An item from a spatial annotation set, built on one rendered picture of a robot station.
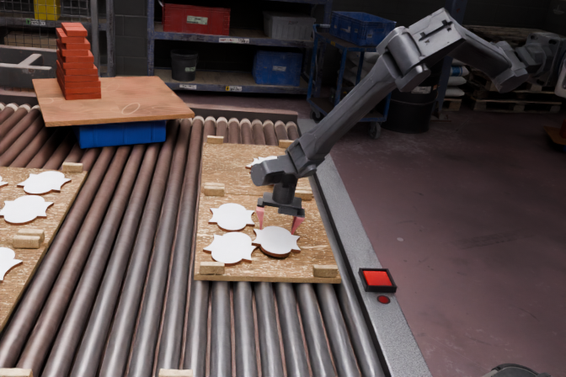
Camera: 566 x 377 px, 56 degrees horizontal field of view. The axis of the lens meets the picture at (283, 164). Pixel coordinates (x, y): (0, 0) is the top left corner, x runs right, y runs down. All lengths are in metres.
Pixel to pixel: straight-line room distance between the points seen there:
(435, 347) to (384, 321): 1.45
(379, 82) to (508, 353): 1.95
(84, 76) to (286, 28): 3.85
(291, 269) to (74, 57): 1.15
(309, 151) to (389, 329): 0.43
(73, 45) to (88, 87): 0.16
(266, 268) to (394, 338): 0.34
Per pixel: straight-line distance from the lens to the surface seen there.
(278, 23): 5.66
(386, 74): 1.09
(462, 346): 2.76
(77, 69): 2.06
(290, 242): 1.38
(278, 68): 5.79
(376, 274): 1.36
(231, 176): 1.73
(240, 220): 1.46
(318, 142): 1.23
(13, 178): 1.74
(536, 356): 2.88
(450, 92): 6.32
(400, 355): 1.18
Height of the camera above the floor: 1.68
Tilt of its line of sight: 24 degrees down
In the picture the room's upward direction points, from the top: 7 degrees clockwise
